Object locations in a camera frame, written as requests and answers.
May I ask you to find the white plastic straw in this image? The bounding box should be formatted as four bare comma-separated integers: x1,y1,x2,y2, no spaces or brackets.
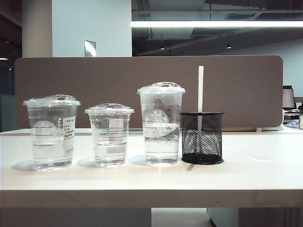
198,65,205,159

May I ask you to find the tall clear plastic cup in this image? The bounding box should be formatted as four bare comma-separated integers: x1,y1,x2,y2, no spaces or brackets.
136,81,186,166

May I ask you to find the small clear plastic cup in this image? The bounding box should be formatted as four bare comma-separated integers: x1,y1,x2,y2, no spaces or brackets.
84,103,135,167

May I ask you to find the medium clear cup with label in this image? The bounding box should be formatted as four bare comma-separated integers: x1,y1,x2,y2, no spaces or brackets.
22,94,81,171

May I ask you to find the brown desk divider panel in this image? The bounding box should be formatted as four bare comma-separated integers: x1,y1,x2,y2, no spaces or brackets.
13,55,284,132

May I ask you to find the black mesh pen holder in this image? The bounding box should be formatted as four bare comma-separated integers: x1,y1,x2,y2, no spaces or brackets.
178,111,225,164

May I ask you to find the long white ceiling light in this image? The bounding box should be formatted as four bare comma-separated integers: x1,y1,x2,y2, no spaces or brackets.
131,20,303,28

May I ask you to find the computer monitor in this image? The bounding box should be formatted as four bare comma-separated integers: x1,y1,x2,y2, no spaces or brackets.
283,85,296,110

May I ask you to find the silver wall sign plaque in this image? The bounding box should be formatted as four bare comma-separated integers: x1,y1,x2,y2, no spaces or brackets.
84,39,97,57

